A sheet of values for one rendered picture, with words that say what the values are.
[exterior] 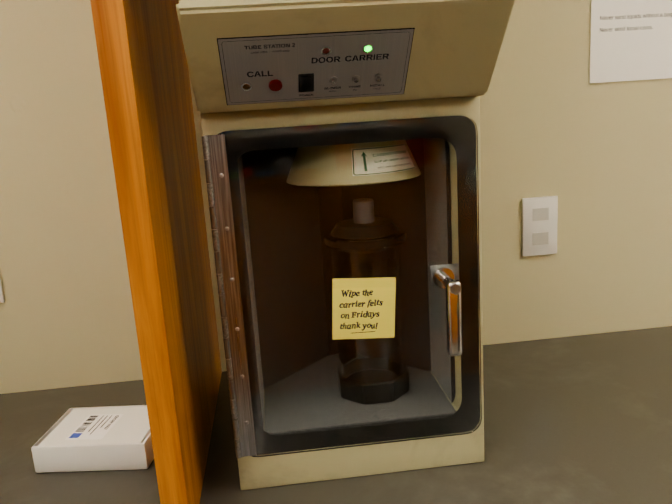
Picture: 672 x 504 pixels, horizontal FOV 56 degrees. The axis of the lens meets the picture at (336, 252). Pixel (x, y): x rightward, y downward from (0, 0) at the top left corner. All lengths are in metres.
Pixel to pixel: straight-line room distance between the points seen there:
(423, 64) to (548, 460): 0.53
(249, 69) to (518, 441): 0.61
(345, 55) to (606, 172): 0.78
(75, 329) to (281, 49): 0.78
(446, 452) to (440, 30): 0.52
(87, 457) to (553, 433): 0.65
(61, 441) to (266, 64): 0.60
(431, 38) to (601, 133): 0.70
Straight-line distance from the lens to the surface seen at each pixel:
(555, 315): 1.36
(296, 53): 0.66
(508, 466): 0.90
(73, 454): 0.98
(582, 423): 1.02
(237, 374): 0.78
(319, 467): 0.86
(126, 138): 0.66
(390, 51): 0.67
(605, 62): 1.32
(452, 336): 0.74
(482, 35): 0.69
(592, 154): 1.32
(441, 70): 0.71
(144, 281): 0.68
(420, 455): 0.87
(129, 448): 0.95
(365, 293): 0.76
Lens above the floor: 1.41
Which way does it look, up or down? 13 degrees down
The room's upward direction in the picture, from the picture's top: 4 degrees counter-clockwise
